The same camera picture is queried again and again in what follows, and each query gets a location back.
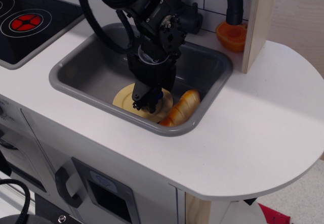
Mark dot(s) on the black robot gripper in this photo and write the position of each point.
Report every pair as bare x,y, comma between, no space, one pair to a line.
150,79

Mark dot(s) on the orange toy half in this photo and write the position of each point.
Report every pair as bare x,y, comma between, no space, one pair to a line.
232,37

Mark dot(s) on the blue toy blueberries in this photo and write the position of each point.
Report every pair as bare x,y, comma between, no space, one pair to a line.
159,96

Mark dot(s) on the yellow toy plate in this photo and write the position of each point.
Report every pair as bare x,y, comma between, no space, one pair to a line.
124,100

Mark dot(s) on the wooden upright post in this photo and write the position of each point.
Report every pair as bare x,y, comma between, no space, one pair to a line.
257,33

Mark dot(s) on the grey plastic sink basin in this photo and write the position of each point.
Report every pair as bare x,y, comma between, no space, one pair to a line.
95,74

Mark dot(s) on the black oven door handle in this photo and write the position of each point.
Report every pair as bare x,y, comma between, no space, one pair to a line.
61,179

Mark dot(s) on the toy bread loaf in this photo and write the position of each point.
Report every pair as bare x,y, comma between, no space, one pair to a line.
182,110

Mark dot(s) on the dark grey toy faucet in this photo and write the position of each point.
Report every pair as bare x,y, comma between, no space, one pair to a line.
191,20

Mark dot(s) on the black toy stove top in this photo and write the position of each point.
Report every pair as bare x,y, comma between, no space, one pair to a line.
29,26

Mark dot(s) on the red cloth on floor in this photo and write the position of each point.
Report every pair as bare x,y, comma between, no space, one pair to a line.
274,217

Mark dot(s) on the grey dishwasher door panel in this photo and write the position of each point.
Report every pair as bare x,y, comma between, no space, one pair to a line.
107,193

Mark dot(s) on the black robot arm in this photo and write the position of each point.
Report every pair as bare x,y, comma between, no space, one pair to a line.
155,35

